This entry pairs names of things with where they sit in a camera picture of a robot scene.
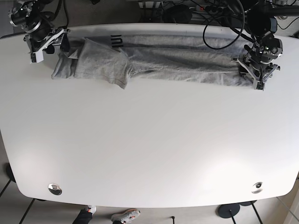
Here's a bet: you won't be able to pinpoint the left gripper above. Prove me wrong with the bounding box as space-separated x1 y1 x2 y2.
232 57 280 83

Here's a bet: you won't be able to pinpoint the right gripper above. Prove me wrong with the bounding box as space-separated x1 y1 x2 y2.
23 28 71 54

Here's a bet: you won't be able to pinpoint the heather grey T-shirt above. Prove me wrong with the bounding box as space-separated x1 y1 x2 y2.
51 35 253 89

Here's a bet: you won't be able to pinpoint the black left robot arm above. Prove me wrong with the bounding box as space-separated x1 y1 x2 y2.
203 0 283 90

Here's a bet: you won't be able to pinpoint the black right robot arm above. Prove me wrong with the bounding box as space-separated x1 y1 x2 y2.
8 0 71 63

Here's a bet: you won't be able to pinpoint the black power adapter box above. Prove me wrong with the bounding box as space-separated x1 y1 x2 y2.
162 4 192 23

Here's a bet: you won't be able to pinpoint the right silver table grommet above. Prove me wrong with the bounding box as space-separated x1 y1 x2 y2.
251 182 263 194

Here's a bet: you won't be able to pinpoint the silver table grommet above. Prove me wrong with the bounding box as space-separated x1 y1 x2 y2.
48 183 62 196
251 182 263 194

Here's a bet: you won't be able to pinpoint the black round stand base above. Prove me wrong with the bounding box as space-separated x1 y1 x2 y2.
217 203 240 219

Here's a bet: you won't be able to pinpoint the left silver table grommet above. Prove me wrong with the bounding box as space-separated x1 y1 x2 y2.
48 183 62 196

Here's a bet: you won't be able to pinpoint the white orange sneaker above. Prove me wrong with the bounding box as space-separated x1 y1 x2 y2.
85 205 97 215

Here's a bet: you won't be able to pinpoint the black trousers of person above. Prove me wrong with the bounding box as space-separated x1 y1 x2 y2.
72 210 93 224

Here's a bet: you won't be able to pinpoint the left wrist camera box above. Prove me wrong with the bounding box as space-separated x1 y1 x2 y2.
253 80 266 91

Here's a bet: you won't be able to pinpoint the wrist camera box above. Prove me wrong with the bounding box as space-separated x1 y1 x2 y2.
30 51 44 63
253 80 266 91

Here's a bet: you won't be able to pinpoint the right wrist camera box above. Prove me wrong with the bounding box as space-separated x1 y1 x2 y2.
30 51 44 63

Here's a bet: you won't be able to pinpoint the tangled black cables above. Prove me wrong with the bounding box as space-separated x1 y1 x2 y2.
137 0 299 31

